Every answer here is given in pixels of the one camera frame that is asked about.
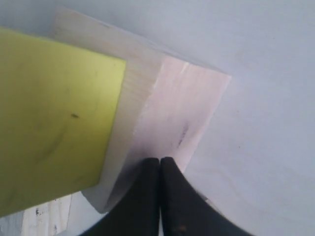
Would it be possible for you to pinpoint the small wooden cube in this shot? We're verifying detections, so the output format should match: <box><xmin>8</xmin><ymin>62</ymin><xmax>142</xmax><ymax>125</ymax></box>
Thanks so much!
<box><xmin>21</xmin><ymin>195</ymin><xmax>72</xmax><ymax>236</ymax></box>

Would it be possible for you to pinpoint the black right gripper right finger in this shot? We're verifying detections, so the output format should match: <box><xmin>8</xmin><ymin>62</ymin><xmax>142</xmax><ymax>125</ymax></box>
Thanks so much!
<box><xmin>160</xmin><ymin>157</ymin><xmax>249</xmax><ymax>236</ymax></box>

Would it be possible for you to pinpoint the yellow cube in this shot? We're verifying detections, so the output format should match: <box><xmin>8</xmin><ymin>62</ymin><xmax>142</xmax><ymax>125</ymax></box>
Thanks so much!
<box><xmin>0</xmin><ymin>28</ymin><xmax>126</xmax><ymax>216</ymax></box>

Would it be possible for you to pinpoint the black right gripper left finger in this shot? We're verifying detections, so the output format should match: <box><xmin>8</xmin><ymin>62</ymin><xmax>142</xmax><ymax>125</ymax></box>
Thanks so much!
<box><xmin>83</xmin><ymin>158</ymin><xmax>159</xmax><ymax>236</ymax></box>

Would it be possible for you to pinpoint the large pale wooden cube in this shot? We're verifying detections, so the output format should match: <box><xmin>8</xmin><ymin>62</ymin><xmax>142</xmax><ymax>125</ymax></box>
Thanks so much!
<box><xmin>54</xmin><ymin>7</ymin><xmax>231</xmax><ymax>213</ymax></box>

